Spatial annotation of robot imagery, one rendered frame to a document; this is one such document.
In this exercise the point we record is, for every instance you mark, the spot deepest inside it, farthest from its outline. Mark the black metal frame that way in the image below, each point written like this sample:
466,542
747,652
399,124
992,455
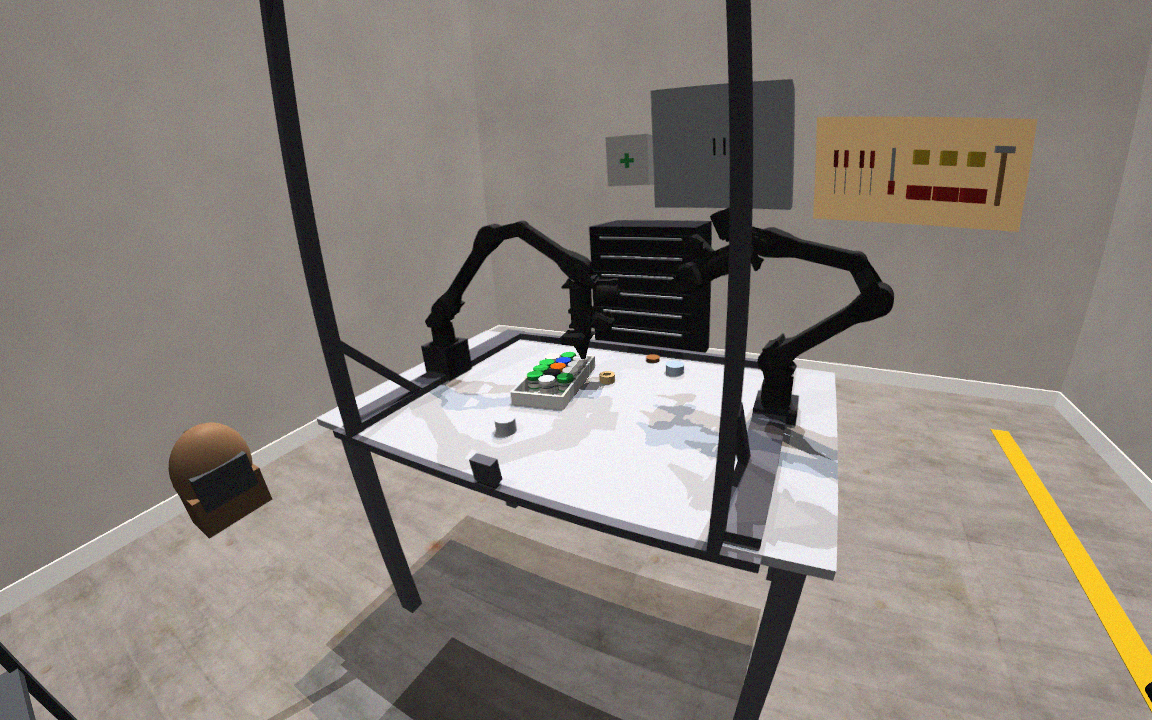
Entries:
732,420

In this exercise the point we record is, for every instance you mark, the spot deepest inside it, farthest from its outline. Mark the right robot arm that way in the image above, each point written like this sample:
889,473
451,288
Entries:
875,300

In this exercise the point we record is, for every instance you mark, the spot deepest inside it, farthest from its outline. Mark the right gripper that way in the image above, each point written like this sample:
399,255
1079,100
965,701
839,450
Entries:
692,274

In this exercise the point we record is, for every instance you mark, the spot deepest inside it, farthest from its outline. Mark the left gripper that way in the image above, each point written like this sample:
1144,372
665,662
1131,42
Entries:
580,340

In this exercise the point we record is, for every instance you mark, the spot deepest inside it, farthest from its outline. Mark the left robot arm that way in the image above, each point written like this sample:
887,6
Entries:
574,265

